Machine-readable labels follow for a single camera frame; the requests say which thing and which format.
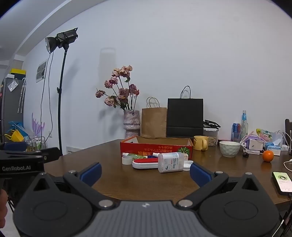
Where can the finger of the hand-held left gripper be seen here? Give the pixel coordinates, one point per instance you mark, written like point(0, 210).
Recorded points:
point(27, 153)
point(13, 145)

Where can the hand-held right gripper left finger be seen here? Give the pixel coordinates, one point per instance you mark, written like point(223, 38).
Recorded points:
point(92, 174)

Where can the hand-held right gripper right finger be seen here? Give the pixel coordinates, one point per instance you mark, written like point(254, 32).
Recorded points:
point(199, 174)

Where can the large white plastic bottle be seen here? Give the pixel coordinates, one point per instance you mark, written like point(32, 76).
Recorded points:
point(171, 162)

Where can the white tape roll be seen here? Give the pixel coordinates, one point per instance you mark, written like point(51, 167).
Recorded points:
point(126, 160)

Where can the red cardboard box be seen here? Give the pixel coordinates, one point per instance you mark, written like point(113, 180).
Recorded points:
point(146, 148)

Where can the yellow bag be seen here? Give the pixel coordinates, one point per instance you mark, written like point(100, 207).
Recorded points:
point(14, 135)

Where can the blue bag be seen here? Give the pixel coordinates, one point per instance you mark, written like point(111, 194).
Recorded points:
point(17, 126)

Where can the yellow mug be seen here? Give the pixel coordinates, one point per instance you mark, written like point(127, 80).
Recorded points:
point(199, 143)

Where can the grey refrigerator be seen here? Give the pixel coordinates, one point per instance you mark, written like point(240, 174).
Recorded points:
point(11, 107)

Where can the white dimpled bowl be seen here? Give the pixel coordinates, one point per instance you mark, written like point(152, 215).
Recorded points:
point(229, 149)

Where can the clear container with black lid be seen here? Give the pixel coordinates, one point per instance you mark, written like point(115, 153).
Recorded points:
point(212, 136)

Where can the green patterned packet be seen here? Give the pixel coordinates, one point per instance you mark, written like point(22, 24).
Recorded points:
point(136, 156)

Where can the small white bottle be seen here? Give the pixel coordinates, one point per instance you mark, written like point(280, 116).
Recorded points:
point(154, 155)

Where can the small black round object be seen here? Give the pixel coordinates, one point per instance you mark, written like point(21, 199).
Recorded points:
point(245, 155)

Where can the red and white lint brush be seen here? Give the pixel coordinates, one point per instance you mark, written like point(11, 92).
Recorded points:
point(146, 163)

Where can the blue soda can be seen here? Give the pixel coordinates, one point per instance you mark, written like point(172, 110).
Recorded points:
point(235, 132)

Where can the black paper bag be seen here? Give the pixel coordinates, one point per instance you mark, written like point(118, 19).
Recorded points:
point(184, 118)

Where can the white charger box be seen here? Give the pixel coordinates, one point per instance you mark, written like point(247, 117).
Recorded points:
point(255, 144)

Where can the pink speckled ceramic vase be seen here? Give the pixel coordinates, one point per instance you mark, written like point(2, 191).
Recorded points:
point(131, 124)

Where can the clear glass bottle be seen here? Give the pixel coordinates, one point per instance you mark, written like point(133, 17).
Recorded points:
point(243, 127)

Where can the brown paper bag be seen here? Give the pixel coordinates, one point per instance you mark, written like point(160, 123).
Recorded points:
point(154, 123)

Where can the orange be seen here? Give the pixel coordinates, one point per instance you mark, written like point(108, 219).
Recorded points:
point(267, 156)

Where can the yellow box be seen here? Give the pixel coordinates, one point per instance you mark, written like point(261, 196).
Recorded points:
point(18, 72)

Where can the colourful snack bag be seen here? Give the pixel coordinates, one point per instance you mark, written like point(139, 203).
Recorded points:
point(263, 133)

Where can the blue tissue pack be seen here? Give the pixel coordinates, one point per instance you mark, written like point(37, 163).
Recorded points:
point(273, 148)

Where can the black smartphone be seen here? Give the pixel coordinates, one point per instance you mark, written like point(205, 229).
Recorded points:
point(282, 182)

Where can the clear plastic bag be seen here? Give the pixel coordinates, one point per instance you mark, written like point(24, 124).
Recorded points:
point(276, 137)

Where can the dried pink rose bouquet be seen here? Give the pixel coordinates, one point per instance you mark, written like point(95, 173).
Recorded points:
point(121, 88)

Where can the dark wooden chair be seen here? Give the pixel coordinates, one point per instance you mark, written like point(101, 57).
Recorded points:
point(288, 134)

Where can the black studio light on stand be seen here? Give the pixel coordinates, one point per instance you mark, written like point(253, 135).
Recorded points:
point(61, 37)

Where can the purple wall decal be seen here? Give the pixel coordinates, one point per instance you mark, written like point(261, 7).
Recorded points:
point(36, 125)

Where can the grey wall poster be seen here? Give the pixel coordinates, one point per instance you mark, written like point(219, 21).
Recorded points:
point(42, 71)

